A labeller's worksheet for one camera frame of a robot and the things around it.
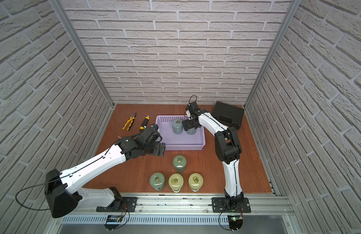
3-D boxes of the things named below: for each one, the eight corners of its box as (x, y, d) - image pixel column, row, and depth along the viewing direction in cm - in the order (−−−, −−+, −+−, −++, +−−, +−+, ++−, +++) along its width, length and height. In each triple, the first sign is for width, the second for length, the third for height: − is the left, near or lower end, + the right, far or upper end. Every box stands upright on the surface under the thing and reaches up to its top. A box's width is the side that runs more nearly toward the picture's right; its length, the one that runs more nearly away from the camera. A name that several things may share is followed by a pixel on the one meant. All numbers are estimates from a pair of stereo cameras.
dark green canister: (173, 172, 86) (172, 167, 79) (173, 160, 91) (173, 154, 84) (186, 172, 86) (186, 167, 79) (186, 160, 91) (186, 154, 84)
